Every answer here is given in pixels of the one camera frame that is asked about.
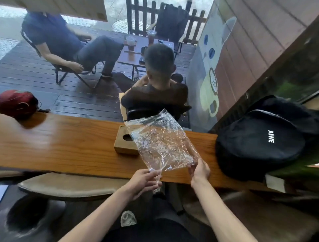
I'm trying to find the dark wooden picket fence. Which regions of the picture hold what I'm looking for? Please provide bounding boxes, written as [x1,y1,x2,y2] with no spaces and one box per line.
[126,0,207,45]

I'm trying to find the beige paper window poster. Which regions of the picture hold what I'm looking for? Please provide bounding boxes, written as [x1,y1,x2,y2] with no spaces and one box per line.
[0,0,108,22]

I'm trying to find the wooden tissue box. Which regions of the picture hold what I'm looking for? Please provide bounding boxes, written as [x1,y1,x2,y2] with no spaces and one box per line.
[114,125,140,156]

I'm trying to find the person's dark trousers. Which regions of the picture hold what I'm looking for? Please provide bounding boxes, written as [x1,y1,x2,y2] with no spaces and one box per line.
[109,184,185,225]

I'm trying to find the person's left hand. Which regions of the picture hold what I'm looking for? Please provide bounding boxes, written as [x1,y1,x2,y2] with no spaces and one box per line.
[124,169,162,201]

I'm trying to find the black metal folding chair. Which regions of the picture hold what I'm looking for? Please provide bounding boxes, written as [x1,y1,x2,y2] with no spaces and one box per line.
[20,30,105,89]

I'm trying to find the person's left forearm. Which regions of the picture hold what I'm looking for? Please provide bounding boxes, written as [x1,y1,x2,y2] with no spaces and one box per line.
[58,187,136,242]

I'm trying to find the black backpack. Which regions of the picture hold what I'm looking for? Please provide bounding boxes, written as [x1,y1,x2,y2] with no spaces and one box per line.
[215,95,319,182]

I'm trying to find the white paper note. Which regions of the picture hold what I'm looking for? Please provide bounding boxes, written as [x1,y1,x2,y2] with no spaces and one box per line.
[265,174,286,194]

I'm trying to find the small brown outdoor table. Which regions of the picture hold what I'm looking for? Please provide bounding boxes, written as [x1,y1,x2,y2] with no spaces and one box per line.
[117,35,175,80]

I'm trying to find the red helmet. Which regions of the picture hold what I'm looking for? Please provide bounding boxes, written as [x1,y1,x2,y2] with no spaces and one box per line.
[0,89,42,120]

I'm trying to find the black fabric folding chair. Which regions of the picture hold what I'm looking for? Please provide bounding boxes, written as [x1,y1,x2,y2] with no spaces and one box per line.
[153,4,190,59]

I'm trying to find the green turf mat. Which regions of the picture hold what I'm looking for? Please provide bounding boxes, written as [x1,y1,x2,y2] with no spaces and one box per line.
[269,149,319,178]

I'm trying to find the person's black shirt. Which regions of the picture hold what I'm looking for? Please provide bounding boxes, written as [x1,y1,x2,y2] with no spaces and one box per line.
[102,219,197,242]

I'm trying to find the person's right hand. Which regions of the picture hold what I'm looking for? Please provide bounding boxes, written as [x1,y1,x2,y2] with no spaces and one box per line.
[188,158,211,187]

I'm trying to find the tan cushioned stool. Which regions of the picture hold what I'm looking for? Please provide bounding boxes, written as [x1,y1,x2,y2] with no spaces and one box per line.
[0,170,23,178]
[19,172,130,199]
[183,189,319,242]

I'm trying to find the person's right forearm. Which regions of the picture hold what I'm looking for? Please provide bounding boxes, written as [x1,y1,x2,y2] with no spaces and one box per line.
[190,181,259,242]

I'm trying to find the black chair wooden armrest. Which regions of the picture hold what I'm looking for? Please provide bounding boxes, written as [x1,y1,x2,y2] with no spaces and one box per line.
[119,92,192,123]

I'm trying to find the person's white shoe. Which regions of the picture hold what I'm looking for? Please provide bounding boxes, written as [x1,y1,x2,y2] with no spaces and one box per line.
[120,210,138,228]

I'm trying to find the clear plastic zip bag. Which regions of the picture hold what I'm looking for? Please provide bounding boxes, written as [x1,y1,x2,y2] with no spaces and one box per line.
[124,108,201,194]

